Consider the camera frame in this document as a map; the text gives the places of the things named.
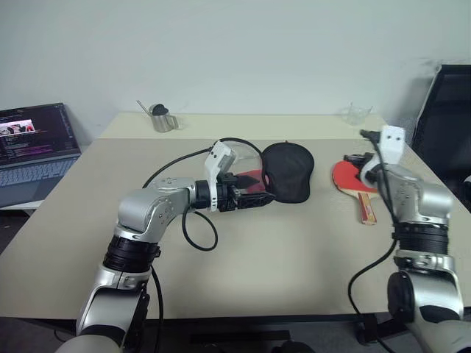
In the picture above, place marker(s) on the steel milk pitcher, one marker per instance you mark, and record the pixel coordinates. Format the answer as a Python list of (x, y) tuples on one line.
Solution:
[(163, 123)]

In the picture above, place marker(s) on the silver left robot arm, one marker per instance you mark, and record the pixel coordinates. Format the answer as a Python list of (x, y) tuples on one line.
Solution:
[(147, 206)]

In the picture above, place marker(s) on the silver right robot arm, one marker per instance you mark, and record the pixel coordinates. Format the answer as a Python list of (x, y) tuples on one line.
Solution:
[(423, 206)]

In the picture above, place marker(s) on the black red paddle case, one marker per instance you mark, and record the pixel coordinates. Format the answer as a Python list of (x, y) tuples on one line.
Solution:
[(290, 173)]

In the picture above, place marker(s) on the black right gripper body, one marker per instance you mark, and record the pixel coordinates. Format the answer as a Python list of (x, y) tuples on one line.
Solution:
[(358, 158)]

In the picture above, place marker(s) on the black office chair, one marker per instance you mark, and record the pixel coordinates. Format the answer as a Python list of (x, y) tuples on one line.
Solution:
[(449, 110)]

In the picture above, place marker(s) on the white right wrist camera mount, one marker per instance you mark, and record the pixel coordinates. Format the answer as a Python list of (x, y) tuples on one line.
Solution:
[(393, 147)]

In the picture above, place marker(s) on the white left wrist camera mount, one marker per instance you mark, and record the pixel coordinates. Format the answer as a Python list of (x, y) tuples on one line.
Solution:
[(217, 158)]

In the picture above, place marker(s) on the black table frame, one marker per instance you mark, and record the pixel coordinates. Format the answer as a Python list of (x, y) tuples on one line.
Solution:
[(239, 335)]

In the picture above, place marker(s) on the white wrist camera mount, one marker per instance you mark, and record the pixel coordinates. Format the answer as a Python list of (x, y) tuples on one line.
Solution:
[(393, 147), (217, 158)]

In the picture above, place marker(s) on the red table tennis paddle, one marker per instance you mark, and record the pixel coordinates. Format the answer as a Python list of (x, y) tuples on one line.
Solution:
[(344, 180)]

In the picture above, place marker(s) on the open grey laptop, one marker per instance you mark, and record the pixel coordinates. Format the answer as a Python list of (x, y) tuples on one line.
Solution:
[(37, 173)]

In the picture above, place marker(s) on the clear glass cup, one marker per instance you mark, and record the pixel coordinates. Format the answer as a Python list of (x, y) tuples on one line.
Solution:
[(355, 115)]

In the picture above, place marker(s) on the black heart-shaped lid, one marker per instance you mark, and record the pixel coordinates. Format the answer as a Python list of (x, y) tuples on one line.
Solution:
[(160, 109)]

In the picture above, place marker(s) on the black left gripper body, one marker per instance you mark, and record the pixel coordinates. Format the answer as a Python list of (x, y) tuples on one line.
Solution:
[(226, 196)]

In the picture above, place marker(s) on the dark rounded shape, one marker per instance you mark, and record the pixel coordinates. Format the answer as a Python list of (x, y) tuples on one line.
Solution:
[(294, 347)]

